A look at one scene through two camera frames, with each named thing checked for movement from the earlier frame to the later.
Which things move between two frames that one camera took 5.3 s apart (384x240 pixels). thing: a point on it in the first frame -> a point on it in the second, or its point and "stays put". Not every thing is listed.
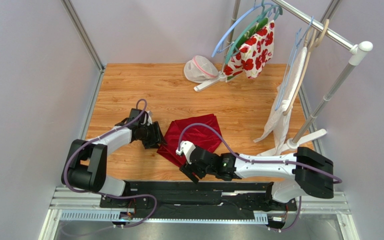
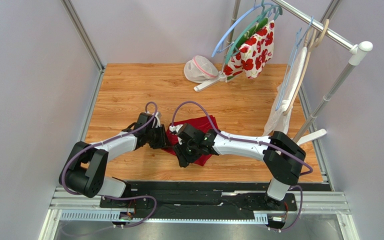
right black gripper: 190,171 -> 182,152
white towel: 276,131 stays put
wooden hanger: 309,47 stays put
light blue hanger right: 299,38 stays put
